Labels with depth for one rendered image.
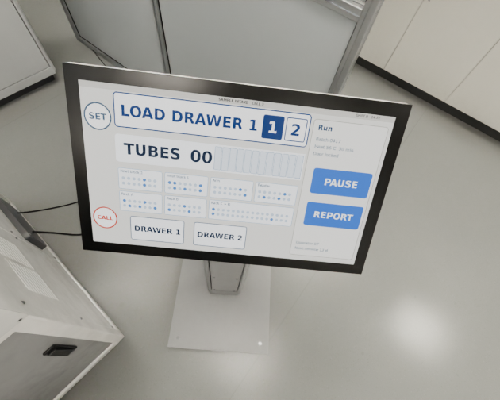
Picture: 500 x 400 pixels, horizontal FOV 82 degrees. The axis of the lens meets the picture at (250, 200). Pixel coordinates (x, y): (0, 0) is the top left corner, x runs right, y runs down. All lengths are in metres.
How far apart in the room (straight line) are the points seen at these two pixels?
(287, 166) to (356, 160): 0.11
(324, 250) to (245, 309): 0.96
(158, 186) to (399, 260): 1.54
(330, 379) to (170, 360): 0.72
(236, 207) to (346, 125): 0.22
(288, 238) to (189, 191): 0.19
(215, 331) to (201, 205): 1.02
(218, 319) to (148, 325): 0.32
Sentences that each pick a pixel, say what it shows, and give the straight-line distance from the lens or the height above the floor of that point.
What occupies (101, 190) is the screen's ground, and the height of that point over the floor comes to 1.05.
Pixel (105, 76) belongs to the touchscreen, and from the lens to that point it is 0.50.
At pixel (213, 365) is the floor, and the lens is 1.49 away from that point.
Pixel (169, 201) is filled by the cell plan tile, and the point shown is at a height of 1.05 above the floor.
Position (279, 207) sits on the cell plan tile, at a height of 1.05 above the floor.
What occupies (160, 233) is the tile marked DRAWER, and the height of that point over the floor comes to 1.00.
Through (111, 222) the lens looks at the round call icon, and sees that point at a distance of 0.56.
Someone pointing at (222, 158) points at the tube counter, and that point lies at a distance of 0.47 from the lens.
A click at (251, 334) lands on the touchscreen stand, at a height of 0.03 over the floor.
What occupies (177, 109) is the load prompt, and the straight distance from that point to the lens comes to 0.47.
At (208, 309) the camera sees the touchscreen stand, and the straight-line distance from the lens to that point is 1.47.
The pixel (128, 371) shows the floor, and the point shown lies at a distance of 1.54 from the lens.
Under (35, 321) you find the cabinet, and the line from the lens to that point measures 0.85.
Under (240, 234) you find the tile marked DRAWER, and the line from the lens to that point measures 0.52.
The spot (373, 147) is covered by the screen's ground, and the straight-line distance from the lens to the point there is 0.51.
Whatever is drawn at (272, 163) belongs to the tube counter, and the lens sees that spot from 0.47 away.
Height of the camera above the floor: 1.49
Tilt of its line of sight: 61 degrees down
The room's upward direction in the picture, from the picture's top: 11 degrees clockwise
